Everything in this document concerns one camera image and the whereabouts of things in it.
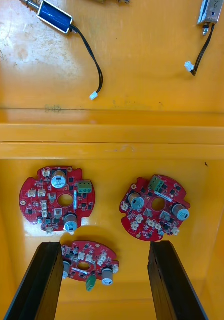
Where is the white label metal solenoid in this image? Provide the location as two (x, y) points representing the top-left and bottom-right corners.
(184, 0), (224, 77)

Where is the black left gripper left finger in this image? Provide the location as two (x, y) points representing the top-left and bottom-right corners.
(3, 241), (64, 320)

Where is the yellow-orange plastic bin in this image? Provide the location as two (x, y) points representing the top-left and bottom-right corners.
(0, 0), (224, 144)
(0, 141), (224, 320)

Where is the round red circuit board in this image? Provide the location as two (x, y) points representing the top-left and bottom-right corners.
(18, 166), (96, 235)
(119, 174), (191, 242)
(60, 240), (120, 292)

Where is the blue label metal solenoid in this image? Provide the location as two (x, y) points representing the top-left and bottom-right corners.
(18, 0), (104, 101)

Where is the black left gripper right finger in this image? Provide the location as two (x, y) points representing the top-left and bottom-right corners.
(147, 240), (209, 320)

